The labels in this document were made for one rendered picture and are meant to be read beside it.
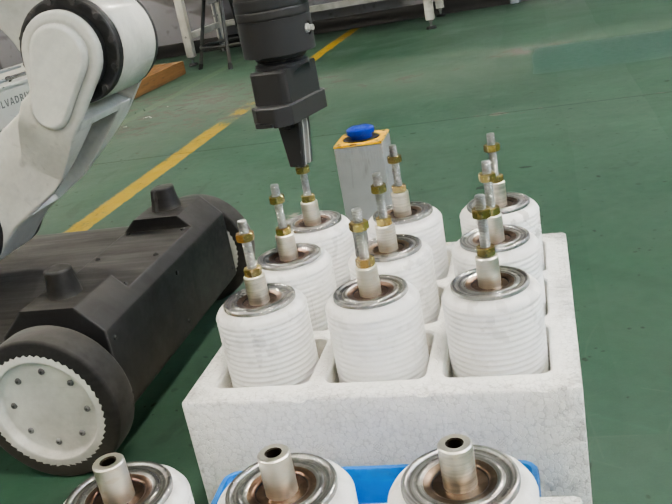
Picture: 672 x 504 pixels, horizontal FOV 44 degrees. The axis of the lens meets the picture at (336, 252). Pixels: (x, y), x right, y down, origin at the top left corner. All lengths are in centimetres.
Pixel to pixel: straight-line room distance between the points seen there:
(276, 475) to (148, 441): 64
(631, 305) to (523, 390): 57
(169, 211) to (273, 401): 66
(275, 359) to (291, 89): 33
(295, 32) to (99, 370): 47
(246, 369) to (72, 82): 48
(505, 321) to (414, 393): 11
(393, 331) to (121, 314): 45
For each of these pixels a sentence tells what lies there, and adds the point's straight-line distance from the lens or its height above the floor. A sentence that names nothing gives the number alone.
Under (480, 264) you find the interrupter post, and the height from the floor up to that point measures 28.
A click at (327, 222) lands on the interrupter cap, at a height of 25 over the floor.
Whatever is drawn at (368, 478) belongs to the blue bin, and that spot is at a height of 11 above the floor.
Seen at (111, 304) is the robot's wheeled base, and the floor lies 19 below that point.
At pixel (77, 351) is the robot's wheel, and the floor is 18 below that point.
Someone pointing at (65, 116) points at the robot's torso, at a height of 43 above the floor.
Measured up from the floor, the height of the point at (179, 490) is 25.
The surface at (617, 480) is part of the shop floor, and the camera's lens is 97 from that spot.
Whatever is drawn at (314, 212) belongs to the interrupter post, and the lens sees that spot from 107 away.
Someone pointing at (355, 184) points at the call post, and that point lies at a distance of 120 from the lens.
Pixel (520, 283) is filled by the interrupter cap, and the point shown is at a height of 25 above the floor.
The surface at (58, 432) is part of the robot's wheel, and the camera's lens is 116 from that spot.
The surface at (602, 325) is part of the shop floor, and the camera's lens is 128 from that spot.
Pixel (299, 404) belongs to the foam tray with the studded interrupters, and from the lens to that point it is 83.
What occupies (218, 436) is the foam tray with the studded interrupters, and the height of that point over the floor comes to 14.
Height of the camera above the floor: 58
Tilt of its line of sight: 20 degrees down
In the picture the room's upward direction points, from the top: 11 degrees counter-clockwise
